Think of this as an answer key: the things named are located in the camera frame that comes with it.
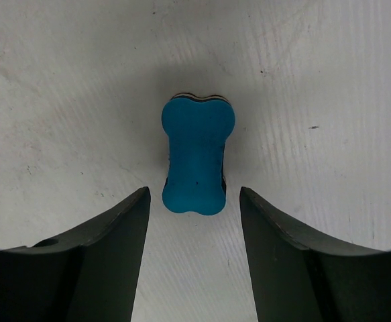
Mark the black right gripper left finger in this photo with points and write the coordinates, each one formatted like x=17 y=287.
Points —
x=88 y=273

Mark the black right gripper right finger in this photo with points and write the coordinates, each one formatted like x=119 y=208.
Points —
x=299 y=273

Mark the blue bone-shaped eraser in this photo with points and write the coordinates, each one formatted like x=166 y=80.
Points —
x=197 y=130

